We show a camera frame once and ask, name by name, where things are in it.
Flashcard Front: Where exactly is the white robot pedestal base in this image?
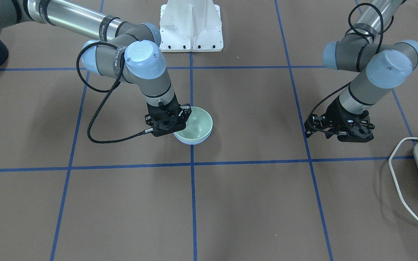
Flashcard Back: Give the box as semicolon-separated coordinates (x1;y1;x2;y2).
159;0;224;53

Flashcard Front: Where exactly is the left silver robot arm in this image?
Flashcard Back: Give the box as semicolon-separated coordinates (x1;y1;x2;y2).
304;0;418;142

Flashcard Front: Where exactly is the black wrist cable arm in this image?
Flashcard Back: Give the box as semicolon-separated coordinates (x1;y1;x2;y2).
76;41;155;144
308;3;394;125

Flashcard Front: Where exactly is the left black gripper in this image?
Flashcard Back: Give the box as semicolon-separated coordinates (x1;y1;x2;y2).
304;96;375;143

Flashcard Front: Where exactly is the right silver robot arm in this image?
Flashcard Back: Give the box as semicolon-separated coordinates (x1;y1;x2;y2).
0;0;192;140

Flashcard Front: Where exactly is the blue bowl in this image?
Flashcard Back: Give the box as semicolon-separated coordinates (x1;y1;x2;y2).
173;132;210;145

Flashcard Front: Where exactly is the black wrist cable left arm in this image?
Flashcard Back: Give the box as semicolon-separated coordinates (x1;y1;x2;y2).
308;3;394;125

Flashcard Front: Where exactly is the black wrist cable right arm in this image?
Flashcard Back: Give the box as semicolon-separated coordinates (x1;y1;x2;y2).
76;41;155;144

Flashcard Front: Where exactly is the white toaster power cable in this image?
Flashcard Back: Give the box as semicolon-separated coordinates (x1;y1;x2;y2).
389;137;418;232

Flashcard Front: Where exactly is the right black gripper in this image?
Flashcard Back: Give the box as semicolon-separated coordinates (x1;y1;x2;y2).
145;97;192;137

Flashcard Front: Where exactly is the green bowl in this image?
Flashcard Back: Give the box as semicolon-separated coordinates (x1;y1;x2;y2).
179;106;213;138

